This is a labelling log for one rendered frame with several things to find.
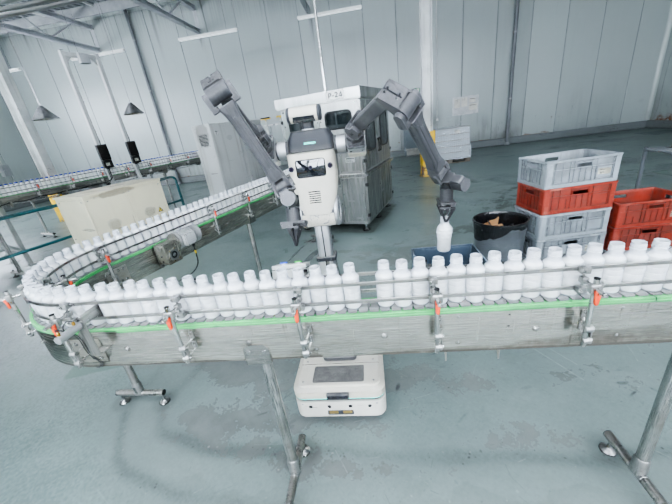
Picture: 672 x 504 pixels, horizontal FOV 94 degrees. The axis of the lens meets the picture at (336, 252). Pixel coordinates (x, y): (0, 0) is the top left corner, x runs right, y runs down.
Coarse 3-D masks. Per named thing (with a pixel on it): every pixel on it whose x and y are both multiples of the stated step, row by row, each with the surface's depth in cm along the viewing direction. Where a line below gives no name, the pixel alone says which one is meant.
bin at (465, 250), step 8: (416, 248) 166; (424, 248) 165; (432, 248) 165; (456, 248) 164; (464, 248) 163; (472, 248) 161; (416, 256) 167; (424, 256) 167; (432, 256) 167; (448, 256) 166; (464, 256) 165; (448, 264) 168; (464, 264) 167
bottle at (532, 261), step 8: (528, 248) 101; (536, 248) 101; (528, 256) 100; (536, 256) 99; (528, 264) 100; (536, 264) 99; (528, 280) 102; (536, 280) 101; (528, 288) 102; (528, 296) 103; (536, 296) 103
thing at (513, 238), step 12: (480, 216) 299; (492, 216) 301; (504, 216) 297; (516, 216) 289; (480, 228) 276; (492, 228) 266; (504, 228) 262; (516, 228) 262; (480, 240) 281; (492, 240) 271; (504, 240) 267; (516, 240) 267; (480, 252) 286; (504, 252) 272
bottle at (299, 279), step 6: (294, 270) 110; (300, 270) 107; (294, 276) 108; (300, 276) 108; (294, 282) 108; (300, 282) 108; (306, 282) 109; (294, 294) 110; (300, 294) 109; (306, 294) 110; (306, 300) 111; (312, 306) 114; (300, 312) 112; (306, 312) 112
